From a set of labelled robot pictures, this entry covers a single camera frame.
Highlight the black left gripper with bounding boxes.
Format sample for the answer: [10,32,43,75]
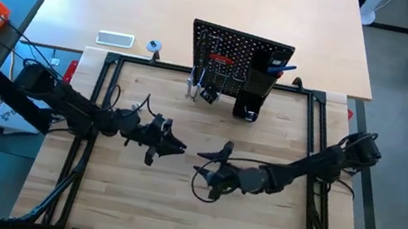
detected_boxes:
[115,114,192,172]

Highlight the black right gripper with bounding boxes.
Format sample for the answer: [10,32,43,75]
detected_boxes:
[188,135,281,212]

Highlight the black C-clamp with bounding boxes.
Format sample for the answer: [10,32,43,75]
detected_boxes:
[198,82,221,106]

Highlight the red T-handle hex key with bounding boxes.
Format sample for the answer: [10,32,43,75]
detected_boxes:
[202,51,236,95]

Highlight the black pliers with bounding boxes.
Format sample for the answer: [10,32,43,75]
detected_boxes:
[193,29,214,68]

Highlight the blue T-handle hex key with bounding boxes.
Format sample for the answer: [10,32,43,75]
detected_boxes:
[265,60,299,79]

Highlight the black table clamp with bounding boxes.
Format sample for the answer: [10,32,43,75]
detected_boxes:
[148,49,163,64]
[290,76,306,90]

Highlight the metal pegboard hook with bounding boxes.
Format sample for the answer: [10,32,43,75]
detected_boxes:
[232,68,250,83]

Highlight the tall black pegboard bin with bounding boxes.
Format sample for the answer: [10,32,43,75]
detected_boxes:
[245,46,289,100]

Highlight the grey tape roll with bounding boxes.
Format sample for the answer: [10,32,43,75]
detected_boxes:
[144,38,163,55]

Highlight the black perforated pegboard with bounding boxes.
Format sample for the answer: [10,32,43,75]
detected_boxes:
[180,18,299,119]

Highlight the white rectangular tray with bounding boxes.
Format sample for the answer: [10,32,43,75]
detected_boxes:
[95,28,136,51]

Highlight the white printed box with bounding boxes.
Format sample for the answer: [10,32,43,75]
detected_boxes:
[0,95,55,138]

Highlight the black aluminium table frame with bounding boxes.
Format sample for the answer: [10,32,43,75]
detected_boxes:
[8,39,391,229]

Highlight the white pedestal base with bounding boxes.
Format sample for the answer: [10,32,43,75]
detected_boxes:
[357,0,387,29]

